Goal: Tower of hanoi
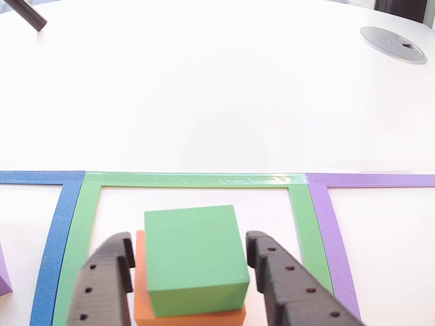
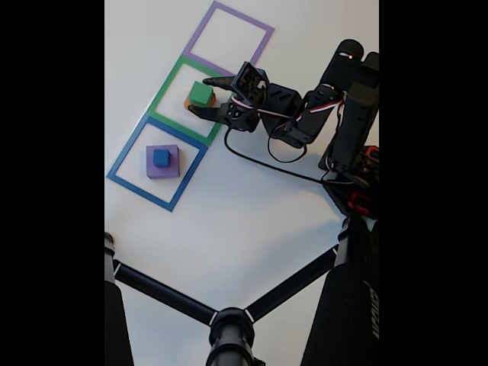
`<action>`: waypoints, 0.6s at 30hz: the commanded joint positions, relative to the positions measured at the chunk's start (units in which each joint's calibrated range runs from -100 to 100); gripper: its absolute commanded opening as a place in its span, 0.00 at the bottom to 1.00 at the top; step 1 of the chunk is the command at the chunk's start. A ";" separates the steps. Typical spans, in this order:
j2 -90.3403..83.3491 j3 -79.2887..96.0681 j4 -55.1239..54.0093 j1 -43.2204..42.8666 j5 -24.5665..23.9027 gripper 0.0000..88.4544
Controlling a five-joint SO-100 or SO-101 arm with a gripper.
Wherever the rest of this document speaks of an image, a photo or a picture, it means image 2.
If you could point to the small blue cube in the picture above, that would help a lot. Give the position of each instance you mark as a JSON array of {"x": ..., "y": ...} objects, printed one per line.
[{"x": 161, "y": 158}]

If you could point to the purple square frame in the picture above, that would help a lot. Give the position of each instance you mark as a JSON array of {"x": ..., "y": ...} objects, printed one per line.
[{"x": 259, "y": 42}]

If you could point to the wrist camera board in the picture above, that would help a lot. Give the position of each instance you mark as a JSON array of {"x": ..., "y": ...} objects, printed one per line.
[{"x": 249, "y": 83}]

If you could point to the orange block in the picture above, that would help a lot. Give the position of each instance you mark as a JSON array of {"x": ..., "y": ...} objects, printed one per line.
[{"x": 187, "y": 103}]

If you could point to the black camera tripod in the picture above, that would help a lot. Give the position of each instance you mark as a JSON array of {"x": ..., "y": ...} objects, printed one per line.
[{"x": 228, "y": 324}]

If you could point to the green block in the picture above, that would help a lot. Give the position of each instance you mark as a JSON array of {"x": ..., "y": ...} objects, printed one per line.
[{"x": 200, "y": 93}]

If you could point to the purple block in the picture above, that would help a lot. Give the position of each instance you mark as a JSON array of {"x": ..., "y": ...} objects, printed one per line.
[{"x": 175, "y": 167}]

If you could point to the black red table clamp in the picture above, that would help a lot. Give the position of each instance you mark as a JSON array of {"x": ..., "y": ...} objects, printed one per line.
[{"x": 360, "y": 202}]

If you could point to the green square frame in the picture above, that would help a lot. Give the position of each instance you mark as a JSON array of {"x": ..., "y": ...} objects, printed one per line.
[{"x": 162, "y": 85}]

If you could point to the blue square frame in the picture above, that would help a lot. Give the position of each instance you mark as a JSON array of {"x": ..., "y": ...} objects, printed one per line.
[{"x": 152, "y": 194}]

